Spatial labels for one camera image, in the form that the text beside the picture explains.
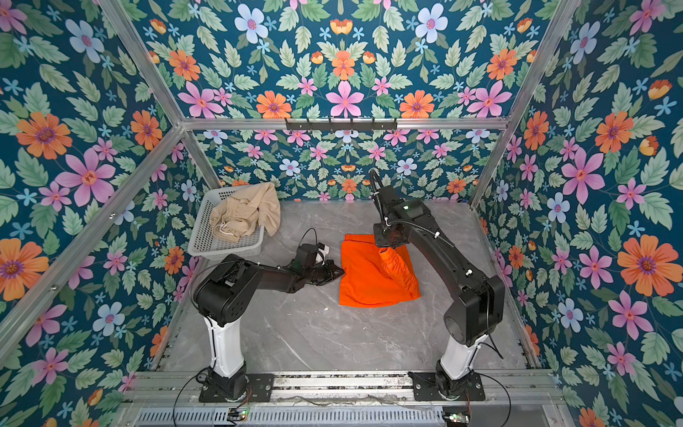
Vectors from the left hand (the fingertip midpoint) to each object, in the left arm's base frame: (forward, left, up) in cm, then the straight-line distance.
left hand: (348, 266), depth 94 cm
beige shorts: (+25, +45, +1) cm, 52 cm away
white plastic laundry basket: (+13, +55, +2) cm, 56 cm away
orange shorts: (-2, -8, -4) cm, 10 cm away
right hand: (0, -12, +16) cm, 20 cm away
